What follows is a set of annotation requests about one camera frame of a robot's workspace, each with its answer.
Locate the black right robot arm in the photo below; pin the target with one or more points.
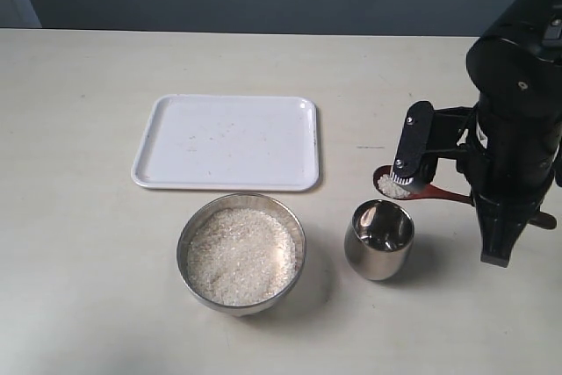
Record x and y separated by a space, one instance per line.
520 49

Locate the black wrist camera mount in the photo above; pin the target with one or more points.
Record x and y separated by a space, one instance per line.
502 221

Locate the brown wooden spoon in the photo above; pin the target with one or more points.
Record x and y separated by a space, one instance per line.
443 194

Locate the white rectangular plastic tray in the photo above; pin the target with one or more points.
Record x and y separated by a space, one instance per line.
229 143

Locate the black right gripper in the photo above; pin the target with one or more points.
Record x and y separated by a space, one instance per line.
504 146

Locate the white rice on spoon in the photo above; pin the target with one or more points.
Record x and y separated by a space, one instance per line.
390 189

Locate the wide steel rice bowl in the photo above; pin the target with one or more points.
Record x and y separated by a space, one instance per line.
238 201

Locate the small steel cup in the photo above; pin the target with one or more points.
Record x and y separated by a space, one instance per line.
378 239

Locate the white rice in bowl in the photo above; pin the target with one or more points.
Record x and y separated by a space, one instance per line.
241 257

